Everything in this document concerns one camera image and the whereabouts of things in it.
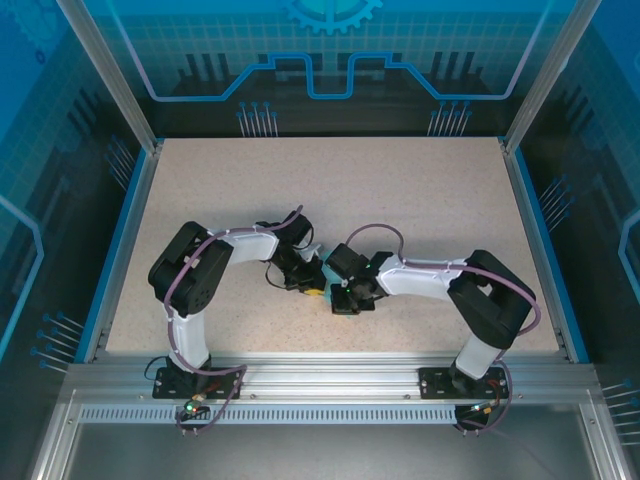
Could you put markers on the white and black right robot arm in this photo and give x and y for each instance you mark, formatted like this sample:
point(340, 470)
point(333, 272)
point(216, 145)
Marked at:
point(480, 295)

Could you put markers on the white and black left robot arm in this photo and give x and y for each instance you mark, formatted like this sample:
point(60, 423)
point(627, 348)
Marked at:
point(195, 280)

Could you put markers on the blue printed back panel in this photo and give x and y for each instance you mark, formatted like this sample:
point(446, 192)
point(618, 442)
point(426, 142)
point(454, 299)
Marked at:
point(325, 60)

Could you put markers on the blue printed side panel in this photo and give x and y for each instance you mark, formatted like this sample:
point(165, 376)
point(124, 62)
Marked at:
point(40, 225)
point(605, 225)

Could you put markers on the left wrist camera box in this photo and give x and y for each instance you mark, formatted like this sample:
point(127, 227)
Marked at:
point(311, 252)

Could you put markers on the aluminium front rail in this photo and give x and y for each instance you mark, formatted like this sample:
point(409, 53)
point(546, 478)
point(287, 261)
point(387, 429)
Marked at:
point(325, 372)

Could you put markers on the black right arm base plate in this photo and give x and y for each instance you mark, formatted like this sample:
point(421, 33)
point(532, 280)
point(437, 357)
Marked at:
point(435, 385)

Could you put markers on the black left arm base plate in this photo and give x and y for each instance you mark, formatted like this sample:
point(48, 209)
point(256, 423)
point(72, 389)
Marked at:
point(175, 387)

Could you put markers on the blue edged side rail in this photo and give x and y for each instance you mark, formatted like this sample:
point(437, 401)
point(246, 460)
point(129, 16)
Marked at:
point(545, 250)
point(120, 250)

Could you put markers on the aluminium corner post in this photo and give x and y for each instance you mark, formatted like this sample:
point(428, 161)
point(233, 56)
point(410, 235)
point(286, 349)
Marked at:
point(110, 75)
point(545, 75)

